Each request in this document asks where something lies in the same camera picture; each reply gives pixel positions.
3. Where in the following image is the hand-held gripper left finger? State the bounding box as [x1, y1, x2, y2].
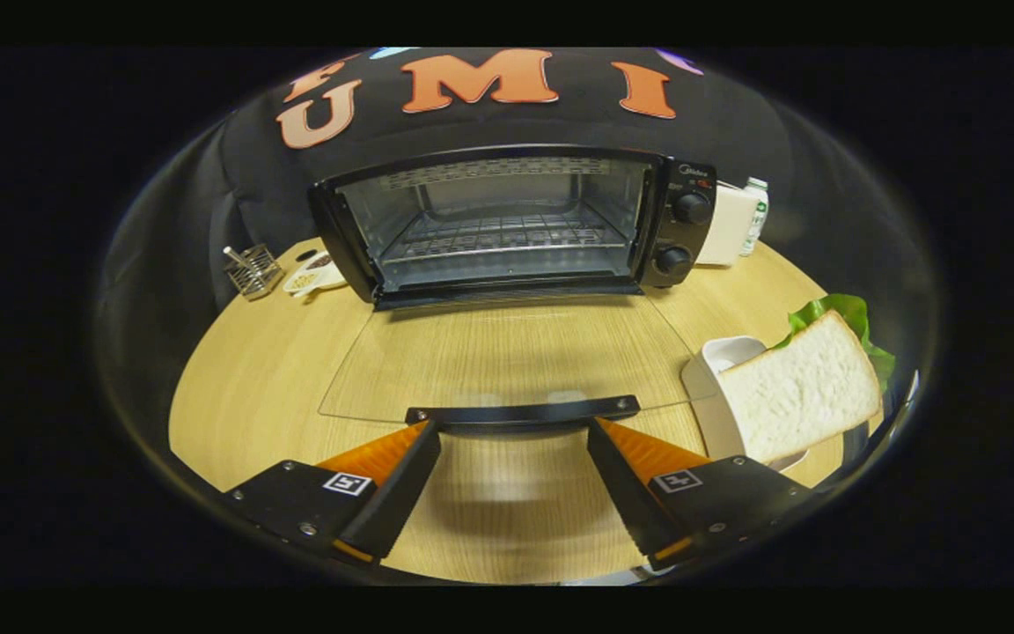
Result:
[224, 420, 443, 564]

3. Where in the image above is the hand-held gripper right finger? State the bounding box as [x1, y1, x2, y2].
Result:
[586, 417, 816, 571]

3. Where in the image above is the bread and lettuce sandwich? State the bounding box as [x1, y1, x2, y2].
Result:
[718, 293, 898, 466]

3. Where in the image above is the black toaster oven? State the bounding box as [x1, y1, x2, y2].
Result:
[307, 144, 721, 434]

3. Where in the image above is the white pop-up toaster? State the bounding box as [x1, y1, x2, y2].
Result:
[696, 183, 760, 267]

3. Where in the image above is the white slotted tray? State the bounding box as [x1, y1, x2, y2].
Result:
[681, 335, 812, 473]

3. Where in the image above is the white snack dish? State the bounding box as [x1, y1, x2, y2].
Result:
[283, 251, 349, 299]

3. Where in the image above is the small white green-label bottle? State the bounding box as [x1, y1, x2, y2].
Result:
[738, 177, 770, 258]

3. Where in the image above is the metal wire rack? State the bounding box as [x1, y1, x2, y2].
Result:
[223, 244, 285, 302]

